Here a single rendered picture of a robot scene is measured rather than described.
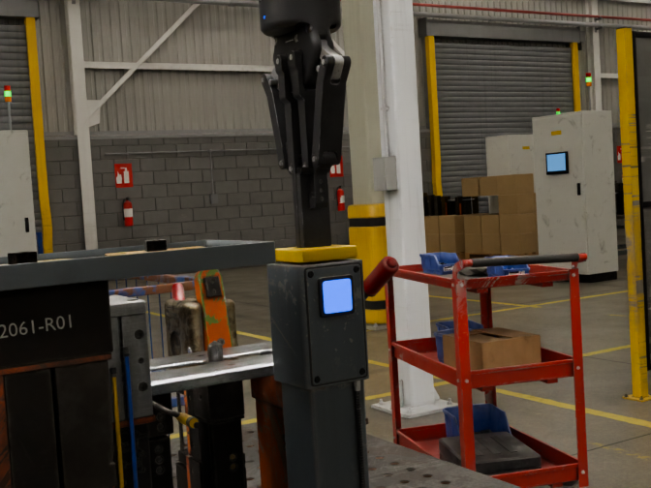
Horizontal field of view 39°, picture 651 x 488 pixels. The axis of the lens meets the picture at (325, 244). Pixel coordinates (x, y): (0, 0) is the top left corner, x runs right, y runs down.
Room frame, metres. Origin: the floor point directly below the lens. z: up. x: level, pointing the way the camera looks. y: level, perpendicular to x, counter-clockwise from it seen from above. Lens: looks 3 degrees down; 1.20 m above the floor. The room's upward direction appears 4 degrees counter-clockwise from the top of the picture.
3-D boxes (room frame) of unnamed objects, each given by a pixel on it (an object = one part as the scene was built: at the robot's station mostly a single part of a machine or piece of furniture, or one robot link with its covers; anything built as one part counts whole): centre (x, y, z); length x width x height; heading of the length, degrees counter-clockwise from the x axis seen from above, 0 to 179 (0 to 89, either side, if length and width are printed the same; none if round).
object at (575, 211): (11.06, -3.03, 1.22); 0.80 x 0.54 x 2.45; 32
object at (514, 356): (3.35, -0.55, 0.49); 0.81 x 0.47 x 0.97; 15
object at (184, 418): (0.88, 0.16, 1.00); 0.12 x 0.01 x 0.01; 31
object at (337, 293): (0.83, -0.01, 1.11); 0.03 x 0.01 x 0.03; 121
